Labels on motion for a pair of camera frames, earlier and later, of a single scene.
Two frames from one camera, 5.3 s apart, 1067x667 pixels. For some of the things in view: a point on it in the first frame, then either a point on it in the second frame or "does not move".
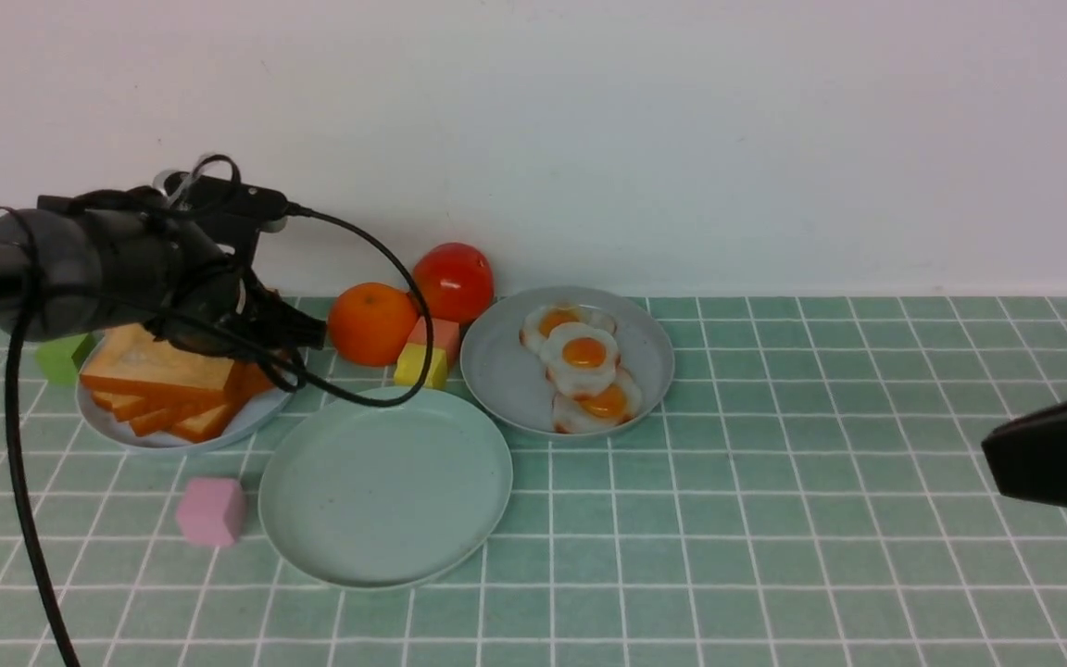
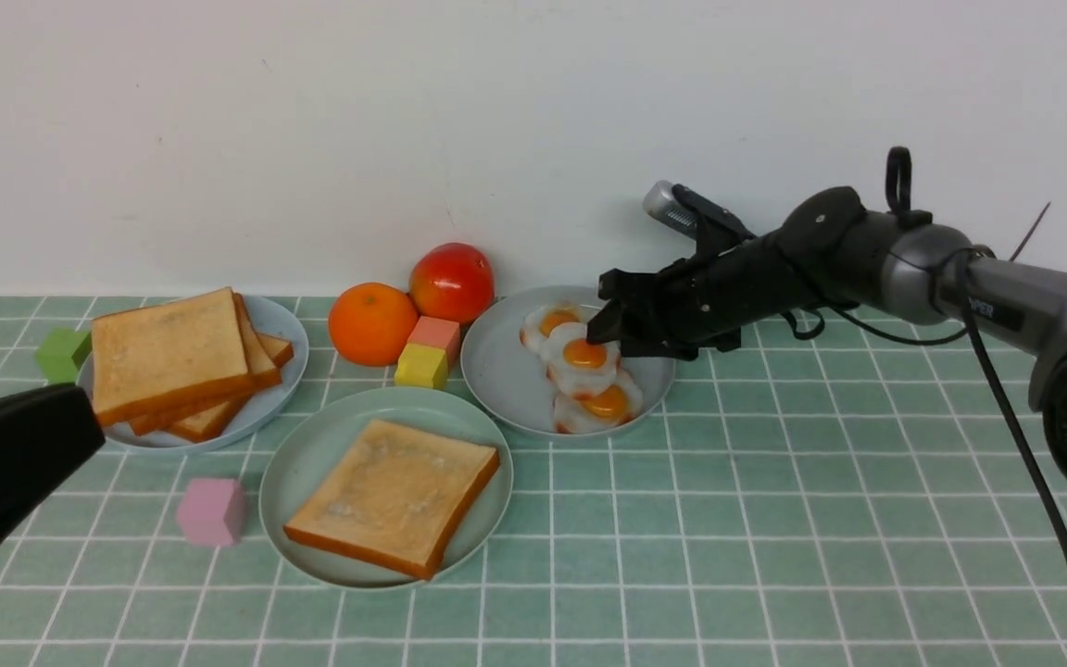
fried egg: (618, 401) does not move
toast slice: (133, 358) -> (390, 497)
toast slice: (251, 379) -> (153, 356)
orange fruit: (372, 324) does not move
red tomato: (455, 280) does not move
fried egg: (579, 358) does not move
